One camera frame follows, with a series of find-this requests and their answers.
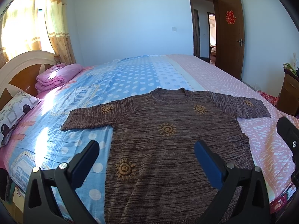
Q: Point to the green item on dresser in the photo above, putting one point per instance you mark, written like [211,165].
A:
[289,67]

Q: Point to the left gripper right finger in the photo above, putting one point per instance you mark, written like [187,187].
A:
[253,202]

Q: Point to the folded pink blanket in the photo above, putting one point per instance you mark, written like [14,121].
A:
[56,76]

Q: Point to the cream wooden headboard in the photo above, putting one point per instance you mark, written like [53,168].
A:
[20,73]

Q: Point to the red double-happiness decoration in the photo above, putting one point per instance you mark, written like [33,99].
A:
[230,17]

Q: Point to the red patterned bundle on floor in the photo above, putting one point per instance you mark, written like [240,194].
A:
[271,99]

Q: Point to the brown wooden dresser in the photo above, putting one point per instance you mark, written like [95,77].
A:
[288,98]

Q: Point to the yellow patterned curtain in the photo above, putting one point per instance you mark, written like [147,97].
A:
[35,25]

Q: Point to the patterned white pillow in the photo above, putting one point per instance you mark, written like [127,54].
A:
[14,111]

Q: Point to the red cartoon quilt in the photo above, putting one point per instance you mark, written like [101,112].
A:
[282,200]

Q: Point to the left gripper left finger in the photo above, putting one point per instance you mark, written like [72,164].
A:
[40,205]

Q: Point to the silver door handle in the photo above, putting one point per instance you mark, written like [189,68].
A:
[240,42]

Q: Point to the blue pink polka-dot bedsheet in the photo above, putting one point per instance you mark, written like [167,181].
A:
[38,138]

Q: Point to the brown wooden door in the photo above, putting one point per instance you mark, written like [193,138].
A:
[229,53]

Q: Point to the brown knit sun-pattern sweater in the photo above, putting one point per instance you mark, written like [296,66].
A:
[153,175]

